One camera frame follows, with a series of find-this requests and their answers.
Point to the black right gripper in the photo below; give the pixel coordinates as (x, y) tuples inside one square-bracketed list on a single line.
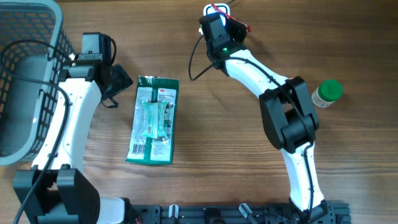
[(239, 29)]

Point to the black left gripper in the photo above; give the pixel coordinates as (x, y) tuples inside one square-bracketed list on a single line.
[(122, 79)]

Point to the red stick packet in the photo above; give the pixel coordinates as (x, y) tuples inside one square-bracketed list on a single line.
[(216, 7)]

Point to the green 3M sponge package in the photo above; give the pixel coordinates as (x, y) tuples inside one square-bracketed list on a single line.
[(153, 127)]

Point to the green lid white jar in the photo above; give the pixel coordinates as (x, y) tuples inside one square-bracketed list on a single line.
[(327, 93)]

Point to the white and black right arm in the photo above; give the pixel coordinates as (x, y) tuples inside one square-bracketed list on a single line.
[(288, 116)]

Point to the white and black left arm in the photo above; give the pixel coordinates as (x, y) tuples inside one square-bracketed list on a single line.
[(54, 189)]

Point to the white barcode scanner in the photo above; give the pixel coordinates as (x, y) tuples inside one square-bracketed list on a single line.
[(209, 10)]

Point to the grey plastic mesh basket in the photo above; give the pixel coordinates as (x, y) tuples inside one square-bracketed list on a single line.
[(33, 47)]

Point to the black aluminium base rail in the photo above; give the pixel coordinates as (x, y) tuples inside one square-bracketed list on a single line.
[(278, 213)]

